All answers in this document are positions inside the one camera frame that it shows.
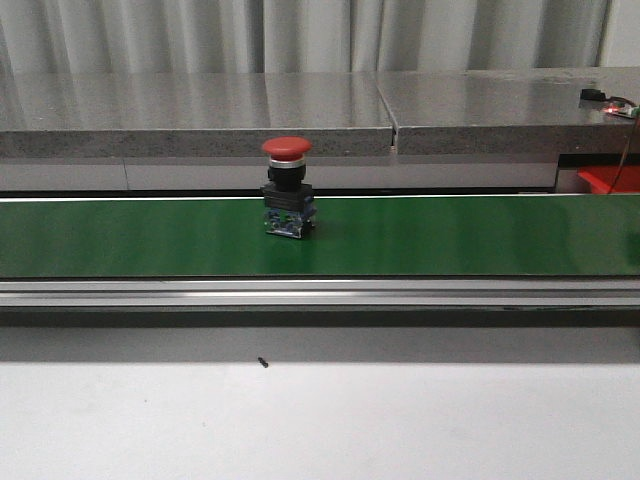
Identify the red mushroom push button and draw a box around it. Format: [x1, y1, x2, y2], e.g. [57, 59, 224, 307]
[261, 136, 316, 239]

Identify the grey stone counter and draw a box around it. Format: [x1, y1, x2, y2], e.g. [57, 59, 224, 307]
[1, 67, 639, 194]

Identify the green conveyor belt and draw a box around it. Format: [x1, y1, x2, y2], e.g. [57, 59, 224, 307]
[1, 195, 639, 279]

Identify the red plastic bin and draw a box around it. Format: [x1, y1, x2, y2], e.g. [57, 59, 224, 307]
[578, 166, 640, 194]

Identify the small sensor circuit board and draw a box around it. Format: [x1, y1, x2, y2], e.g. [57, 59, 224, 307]
[579, 88, 639, 119]

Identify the white pleated curtain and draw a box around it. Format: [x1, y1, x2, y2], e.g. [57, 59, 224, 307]
[1, 1, 639, 75]

